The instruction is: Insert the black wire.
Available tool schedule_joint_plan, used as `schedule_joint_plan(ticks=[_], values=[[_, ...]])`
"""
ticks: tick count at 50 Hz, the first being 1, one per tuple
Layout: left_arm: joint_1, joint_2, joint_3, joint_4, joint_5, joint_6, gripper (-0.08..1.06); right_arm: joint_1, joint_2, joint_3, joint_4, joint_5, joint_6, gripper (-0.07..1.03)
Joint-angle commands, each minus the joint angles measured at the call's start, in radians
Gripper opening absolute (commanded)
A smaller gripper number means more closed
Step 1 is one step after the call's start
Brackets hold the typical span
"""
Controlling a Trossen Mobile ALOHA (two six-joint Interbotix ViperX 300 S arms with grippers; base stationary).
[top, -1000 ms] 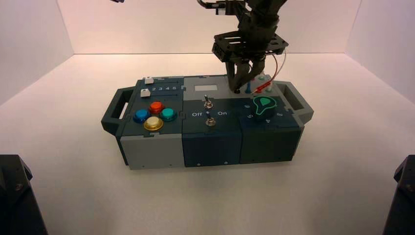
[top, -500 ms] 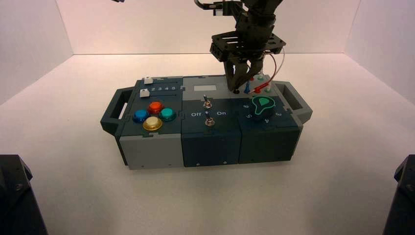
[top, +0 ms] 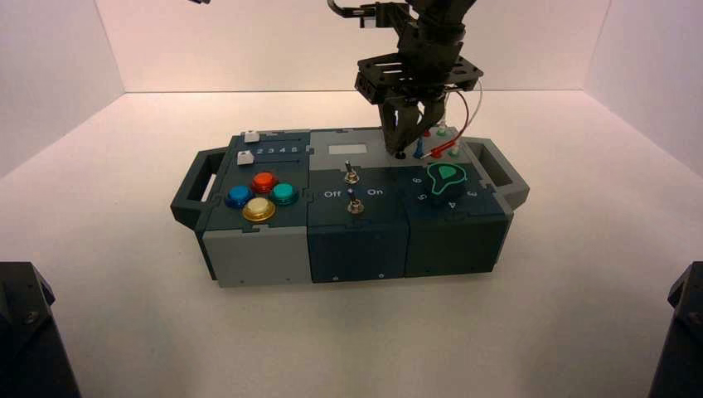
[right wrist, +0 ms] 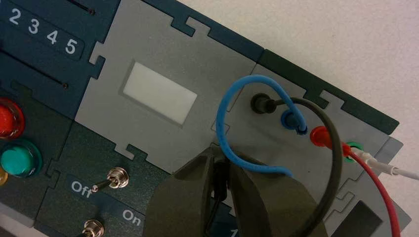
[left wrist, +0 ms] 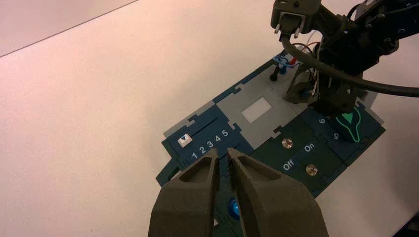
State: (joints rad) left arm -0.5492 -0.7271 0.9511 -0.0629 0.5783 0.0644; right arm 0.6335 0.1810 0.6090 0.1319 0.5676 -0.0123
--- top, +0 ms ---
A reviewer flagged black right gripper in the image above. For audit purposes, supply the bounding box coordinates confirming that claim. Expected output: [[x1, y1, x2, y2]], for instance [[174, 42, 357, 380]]
[[356, 24, 484, 155]]

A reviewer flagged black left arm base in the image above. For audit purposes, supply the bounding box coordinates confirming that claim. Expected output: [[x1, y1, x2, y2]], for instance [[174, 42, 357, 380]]
[[0, 261, 82, 398]]

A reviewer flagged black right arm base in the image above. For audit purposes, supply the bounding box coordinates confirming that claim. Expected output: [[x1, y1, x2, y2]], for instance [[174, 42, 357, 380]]
[[647, 262, 703, 398]]

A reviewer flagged black green rotary knob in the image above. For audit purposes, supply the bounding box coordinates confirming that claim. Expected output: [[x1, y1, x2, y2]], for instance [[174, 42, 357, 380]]
[[427, 162, 469, 207]]

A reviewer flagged dark teal grey task box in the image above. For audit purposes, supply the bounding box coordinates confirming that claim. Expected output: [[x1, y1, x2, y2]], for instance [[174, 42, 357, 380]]
[[170, 127, 531, 289]]

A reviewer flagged green push button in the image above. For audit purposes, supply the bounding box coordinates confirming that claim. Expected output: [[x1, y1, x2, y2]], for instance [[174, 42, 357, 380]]
[[269, 183, 300, 207]]

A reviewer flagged red push button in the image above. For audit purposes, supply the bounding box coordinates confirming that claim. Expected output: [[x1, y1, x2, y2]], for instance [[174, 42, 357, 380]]
[[250, 172, 280, 195]]

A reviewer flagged yellow push button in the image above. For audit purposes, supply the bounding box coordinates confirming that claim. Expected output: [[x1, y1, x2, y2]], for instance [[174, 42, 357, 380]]
[[242, 197, 277, 224]]

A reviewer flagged blue push button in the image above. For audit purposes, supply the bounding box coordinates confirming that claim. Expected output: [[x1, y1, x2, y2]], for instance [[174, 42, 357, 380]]
[[225, 185, 255, 210]]

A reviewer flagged white banana plug wire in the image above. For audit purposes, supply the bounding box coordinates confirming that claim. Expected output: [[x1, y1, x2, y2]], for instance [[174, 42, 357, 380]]
[[436, 78, 484, 158]]

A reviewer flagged red banana plug wire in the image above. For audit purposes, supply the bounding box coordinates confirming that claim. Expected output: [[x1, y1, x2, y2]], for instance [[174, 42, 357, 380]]
[[423, 90, 471, 159]]

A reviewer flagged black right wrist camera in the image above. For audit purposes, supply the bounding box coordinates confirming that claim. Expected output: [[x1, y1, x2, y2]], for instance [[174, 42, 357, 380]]
[[327, 0, 410, 32]]

